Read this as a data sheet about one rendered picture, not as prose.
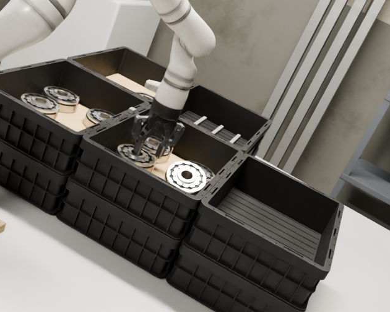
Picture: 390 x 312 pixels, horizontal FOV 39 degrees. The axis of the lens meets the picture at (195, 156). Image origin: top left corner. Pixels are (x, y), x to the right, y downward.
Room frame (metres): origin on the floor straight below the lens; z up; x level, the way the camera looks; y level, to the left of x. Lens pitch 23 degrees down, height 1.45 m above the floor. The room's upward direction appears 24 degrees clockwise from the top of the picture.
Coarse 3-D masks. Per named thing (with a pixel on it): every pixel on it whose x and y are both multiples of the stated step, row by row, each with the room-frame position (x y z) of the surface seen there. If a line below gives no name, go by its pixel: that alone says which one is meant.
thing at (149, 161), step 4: (124, 144) 1.29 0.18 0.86; (128, 144) 1.30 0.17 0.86; (120, 148) 1.26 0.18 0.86; (124, 148) 1.27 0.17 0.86; (128, 148) 1.28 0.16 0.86; (120, 152) 1.23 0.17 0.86; (124, 152) 1.24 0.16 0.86; (144, 152) 1.29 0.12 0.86; (148, 152) 1.30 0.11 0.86; (124, 156) 1.22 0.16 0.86; (128, 156) 1.23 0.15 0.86; (148, 156) 1.29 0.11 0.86; (152, 156) 1.29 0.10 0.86; (132, 160) 1.23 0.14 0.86; (136, 160) 1.23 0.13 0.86; (140, 160) 1.23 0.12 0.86; (144, 160) 1.25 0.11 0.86; (148, 160) 1.25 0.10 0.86; (152, 160) 1.27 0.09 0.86; (136, 164) 1.21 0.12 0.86; (140, 164) 1.22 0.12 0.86; (144, 164) 1.23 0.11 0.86; (148, 164) 1.23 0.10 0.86; (152, 164) 1.25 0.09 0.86
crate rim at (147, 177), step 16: (144, 112) 1.39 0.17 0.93; (192, 128) 1.43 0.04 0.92; (80, 144) 1.08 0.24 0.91; (96, 144) 1.08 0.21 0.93; (224, 144) 1.41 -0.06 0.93; (112, 160) 1.06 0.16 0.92; (128, 160) 1.07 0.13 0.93; (144, 176) 1.05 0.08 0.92; (160, 192) 1.04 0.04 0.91; (176, 192) 1.03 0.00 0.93; (208, 192) 1.09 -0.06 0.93; (192, 208) 1.03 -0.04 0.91
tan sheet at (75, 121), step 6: (78, 108) 1.45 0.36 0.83; (84, 108) 1.47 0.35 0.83; (60, 114) 1.37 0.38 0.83; (66, 114) 1.38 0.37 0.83; (72, 114) 1.40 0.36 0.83; (78, 114) 1.42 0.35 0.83; (84, 114) 1.43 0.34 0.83; (60, 120) 1.33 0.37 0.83; (66, 120) 1.35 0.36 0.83; (72, 120) 1.36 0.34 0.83; (78, 120) 1.38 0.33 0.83; (72, 126) 1.33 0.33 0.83; (78, 126) 1.34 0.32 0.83; (84, 126) 1.36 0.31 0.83
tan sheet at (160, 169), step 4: (168, 156) 1.40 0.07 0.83; (172, 156) 1.41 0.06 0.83; (176, 156) 1.43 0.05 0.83; (168, 160) 1.38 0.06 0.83; (172, 160) 1.39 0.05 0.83; (176, 160) 1.40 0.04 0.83; (180, 160) 1.41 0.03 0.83; (156, 164) 1.32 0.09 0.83; (160, 164) 1.33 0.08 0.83; (164, 164) 1.34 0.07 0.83; (168, 164) 1.35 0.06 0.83; (156, 168) 1.30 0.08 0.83; (160, 168) 1.31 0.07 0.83; (164, 168) 1.32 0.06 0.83; (152, 172) 1.27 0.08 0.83; (156, 172) 1.28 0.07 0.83; (160, 172) 1.29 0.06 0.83; (164, 172) 1.30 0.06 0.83; (160, 176) 1.26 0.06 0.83; (164, 176) 1.27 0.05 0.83
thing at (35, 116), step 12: (60, 60) 1.49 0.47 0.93; (0, 72) 1.23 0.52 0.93; (12, 72) 1.27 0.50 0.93; (108, 84) 1.48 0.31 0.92; (0, 96) 1.12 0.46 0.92; (132, 96) 1.47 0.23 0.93; (12, 108) 1.11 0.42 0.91; (24, 108) 1.11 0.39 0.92; (36, 120) 1.10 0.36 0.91; (48, 120) 1.09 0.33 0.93; (108, 120) 1.23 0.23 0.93; (60, 132) 1.09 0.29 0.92; (72, 132) 1.08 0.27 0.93; (84, 132) 1.11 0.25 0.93
